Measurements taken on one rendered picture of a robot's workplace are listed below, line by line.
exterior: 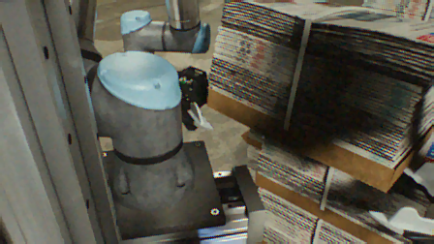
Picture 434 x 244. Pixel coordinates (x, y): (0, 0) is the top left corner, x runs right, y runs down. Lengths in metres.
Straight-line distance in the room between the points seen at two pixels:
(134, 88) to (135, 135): 0.08
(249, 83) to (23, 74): 0.49
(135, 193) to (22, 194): 0.35
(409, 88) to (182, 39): 0.51
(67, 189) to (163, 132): 0.29
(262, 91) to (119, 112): 0.26
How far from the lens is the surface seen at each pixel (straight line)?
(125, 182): 0.61
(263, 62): 0.64
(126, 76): 0.51
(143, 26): 0.89
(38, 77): 0.22
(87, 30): 0.61
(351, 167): 0.61
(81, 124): 0.34
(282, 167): 0.87
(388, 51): 0.55
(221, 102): 0.72
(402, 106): 0.56
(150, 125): 0.52
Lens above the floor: 1.26
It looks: 33 degrees down
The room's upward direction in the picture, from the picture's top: straight up
